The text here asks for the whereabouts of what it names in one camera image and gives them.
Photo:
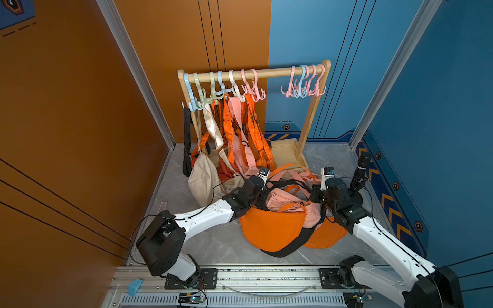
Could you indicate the pink bag middle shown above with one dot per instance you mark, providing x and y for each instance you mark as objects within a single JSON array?
[{"x": 240, "y": 155}]

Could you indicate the black strap bag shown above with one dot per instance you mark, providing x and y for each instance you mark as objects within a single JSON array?
[{"x": 186, "y": 165}]

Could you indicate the light blue hook leftmost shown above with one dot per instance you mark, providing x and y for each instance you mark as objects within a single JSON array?
[{"x": 193, "y": 104}]

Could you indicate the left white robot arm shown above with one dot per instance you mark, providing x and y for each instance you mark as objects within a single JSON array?
[{"x": 160, "y": 245}]

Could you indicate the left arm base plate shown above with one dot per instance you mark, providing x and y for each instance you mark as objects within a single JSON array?
[{"x": 204, "y": 279}]

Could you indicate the beige crescent bag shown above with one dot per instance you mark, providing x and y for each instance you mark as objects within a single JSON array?
[{"x": 212, "y": 175}]

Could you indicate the green circuit board left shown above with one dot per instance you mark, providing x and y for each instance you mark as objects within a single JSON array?
[{"x": 191, "y": 300}]

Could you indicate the pink hook rightmost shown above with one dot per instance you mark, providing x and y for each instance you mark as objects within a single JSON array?
[{"x": 320, "y": 89}]

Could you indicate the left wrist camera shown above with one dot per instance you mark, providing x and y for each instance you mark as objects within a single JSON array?
[{"x": 263, "y": 174}]

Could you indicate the orange crescent bag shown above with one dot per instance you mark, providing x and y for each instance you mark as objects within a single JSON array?
[
  {"x": 248, "y": 220},
  {"x": 326, "y": 235}
]

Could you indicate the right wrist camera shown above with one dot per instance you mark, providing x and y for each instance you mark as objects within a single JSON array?
[{"x": 326, "y": 174}]

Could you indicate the wooden clothes rack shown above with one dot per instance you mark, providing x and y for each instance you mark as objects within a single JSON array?
[{"x": 302, "y": 83}]

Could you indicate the circuit board right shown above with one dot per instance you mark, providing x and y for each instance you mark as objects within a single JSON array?
[{"x": 357, "y": 300}]

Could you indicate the black crescent bag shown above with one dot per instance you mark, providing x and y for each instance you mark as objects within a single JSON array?
[{"x": 279, "y": 234}]

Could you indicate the blue sponge block left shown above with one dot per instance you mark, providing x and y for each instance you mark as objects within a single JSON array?
[{"x": 134, "y": 287}]

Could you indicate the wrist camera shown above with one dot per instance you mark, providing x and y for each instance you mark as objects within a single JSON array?
[
  {"x": 326, "y": 174},
  {"x": 263, "y": 174}
]

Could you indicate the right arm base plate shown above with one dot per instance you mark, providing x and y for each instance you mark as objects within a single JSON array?
[{"x": 330, "y": 279}]

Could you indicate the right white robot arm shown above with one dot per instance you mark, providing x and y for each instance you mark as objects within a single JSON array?
[{"x": 417, "y": 282}]

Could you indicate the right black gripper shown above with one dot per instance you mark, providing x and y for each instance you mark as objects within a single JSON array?
[{"x": 316, "y": 189}]

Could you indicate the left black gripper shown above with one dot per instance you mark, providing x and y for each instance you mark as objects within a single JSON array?
[{"x": 264, "y": 192}]

